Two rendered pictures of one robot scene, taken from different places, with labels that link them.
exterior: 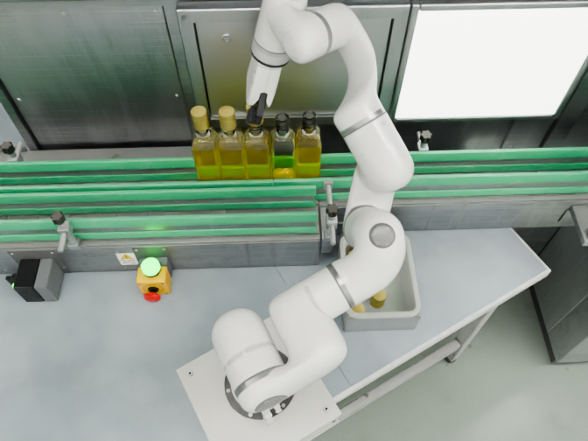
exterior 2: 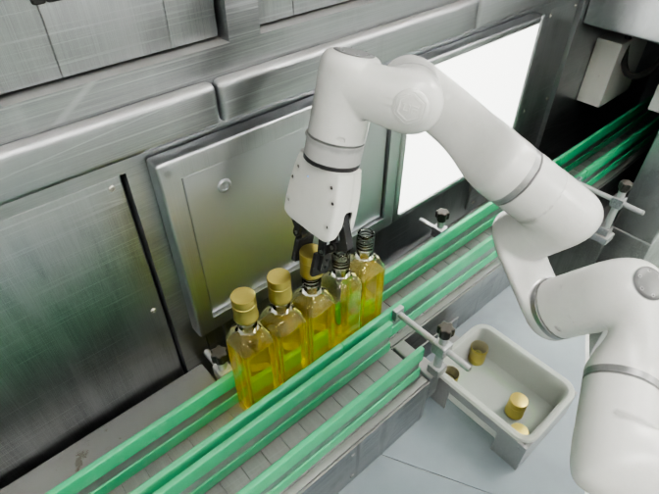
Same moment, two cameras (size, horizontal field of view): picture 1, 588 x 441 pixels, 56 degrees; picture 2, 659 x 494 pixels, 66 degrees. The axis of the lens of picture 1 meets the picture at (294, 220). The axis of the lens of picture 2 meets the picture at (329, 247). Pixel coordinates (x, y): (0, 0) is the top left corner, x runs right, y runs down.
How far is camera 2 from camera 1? 65 cm
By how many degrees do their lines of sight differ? 29
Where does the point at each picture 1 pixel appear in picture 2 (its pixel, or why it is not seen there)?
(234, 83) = (237, 250)
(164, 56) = (129, 257)
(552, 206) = not seen: hidden behind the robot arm
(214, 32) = (209, 183)
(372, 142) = (557, 184)
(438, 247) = (497, 322)
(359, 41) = (447, 90)
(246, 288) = not seen: outside the picture
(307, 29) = (428, 76)
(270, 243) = (382, 423)
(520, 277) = not seen: hidden behind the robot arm
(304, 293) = (625, 420)
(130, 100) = (84, 353)
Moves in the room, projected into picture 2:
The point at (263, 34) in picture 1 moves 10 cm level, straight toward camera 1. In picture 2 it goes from (340, 124) to (405, 157)
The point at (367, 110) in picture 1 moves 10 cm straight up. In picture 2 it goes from (532, 150) to (556, 69)
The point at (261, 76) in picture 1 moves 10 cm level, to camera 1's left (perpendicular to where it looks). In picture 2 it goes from (345, 188) to (279, 221)
